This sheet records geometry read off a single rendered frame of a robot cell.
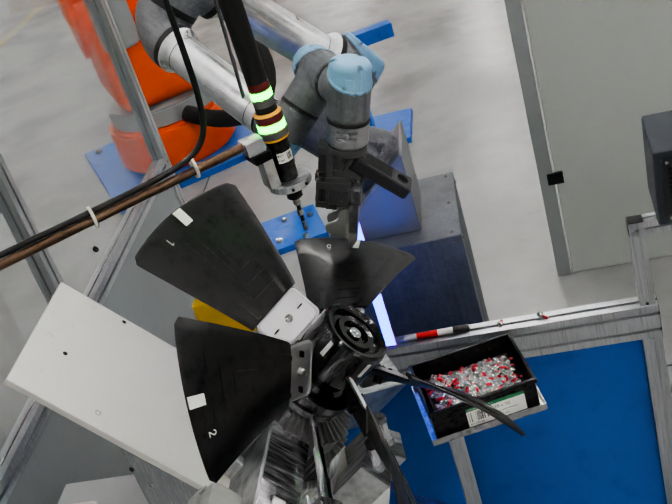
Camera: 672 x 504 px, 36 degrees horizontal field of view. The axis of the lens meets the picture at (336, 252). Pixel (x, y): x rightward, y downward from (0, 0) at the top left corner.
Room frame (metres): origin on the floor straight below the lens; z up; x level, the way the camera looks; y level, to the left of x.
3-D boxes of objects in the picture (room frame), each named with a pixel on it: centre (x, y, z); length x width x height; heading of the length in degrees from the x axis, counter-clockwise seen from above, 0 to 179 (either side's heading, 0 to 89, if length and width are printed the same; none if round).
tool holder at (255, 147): (1.46, 0.04, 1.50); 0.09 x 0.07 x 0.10; 111
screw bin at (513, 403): (1.61, -0.18, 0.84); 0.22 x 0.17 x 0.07; 91
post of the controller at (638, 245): (1.68, -0.57, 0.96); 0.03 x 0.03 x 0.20; 76
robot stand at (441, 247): (2.10, -0.15, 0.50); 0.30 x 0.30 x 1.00; 79
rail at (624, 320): (1.79, -0.15, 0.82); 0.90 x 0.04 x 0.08; 76
